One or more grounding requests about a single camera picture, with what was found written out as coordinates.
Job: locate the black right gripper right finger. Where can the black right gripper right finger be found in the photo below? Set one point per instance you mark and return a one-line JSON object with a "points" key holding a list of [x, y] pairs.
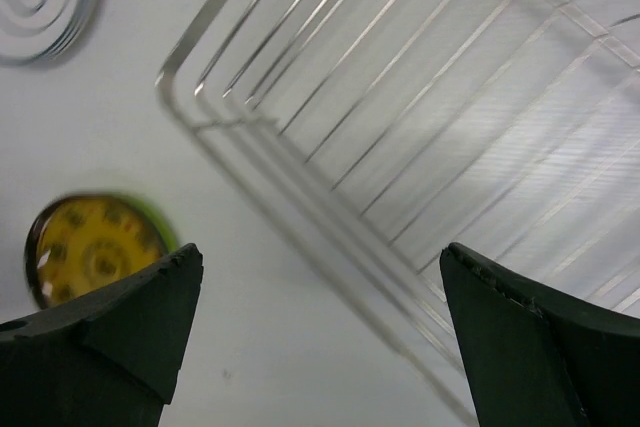
{"points": [[536, 356]]}

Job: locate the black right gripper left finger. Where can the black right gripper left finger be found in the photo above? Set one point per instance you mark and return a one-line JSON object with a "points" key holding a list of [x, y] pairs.
{"points": [[108, 358]]}

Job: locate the yellow patterned plate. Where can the yellow patterned plate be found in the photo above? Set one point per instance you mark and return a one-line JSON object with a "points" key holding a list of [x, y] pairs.
{"points": [[90, 243]]}

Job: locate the lime green plate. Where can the lime green plate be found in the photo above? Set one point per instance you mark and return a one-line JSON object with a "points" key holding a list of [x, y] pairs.
{"points": [[153, 217]]}

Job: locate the silver wire dish rack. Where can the silver wire dish rack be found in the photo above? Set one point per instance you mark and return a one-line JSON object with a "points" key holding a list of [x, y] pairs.
{"points": [[373, 133]]}

